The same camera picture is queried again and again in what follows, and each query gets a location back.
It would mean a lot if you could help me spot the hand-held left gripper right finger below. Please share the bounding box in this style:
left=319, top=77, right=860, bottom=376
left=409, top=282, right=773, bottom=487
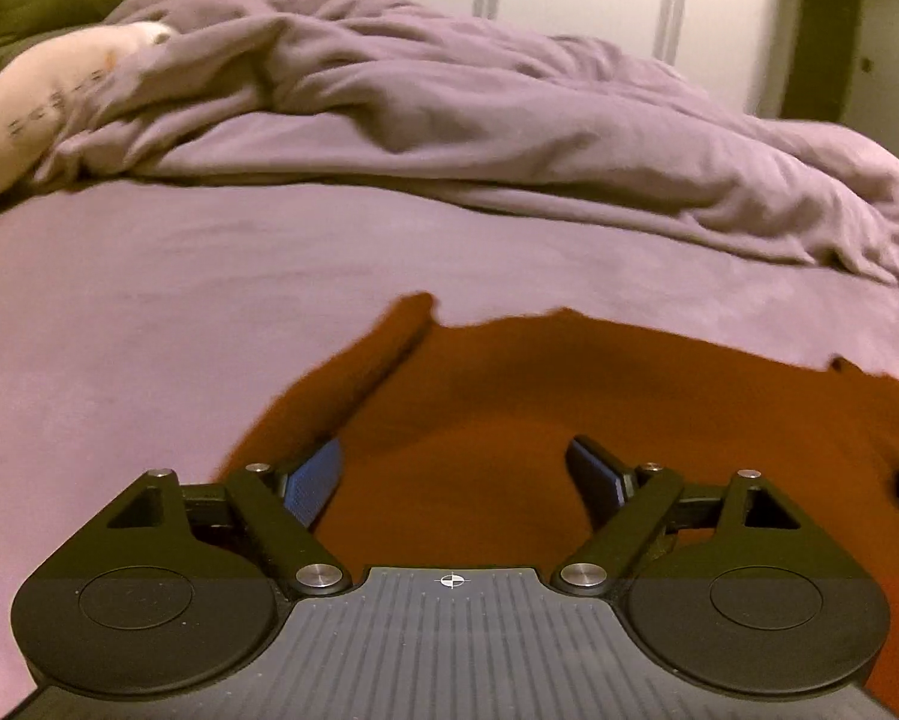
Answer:
left=552, top=433, right=830, bottom=596

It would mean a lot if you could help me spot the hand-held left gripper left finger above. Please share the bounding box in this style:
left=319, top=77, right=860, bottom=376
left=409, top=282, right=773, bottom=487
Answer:
left=82, top=436, right=351, bottom=598

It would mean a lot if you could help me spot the purple duvet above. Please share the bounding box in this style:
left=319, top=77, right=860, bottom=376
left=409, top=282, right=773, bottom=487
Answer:
left=33, top=0, right=899, bottom=290

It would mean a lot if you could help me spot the brown button cardigan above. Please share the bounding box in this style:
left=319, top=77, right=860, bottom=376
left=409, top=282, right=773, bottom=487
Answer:
left=220, top=291, right=899, bottom=720

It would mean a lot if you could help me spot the white plush toy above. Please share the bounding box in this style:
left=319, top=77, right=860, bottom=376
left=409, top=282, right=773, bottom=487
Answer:
left=0, top=21, right=176, bottom=203

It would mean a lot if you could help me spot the green pillow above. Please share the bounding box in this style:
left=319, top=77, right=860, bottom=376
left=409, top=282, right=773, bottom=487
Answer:
left=0, top=0, right=196, bottom=98

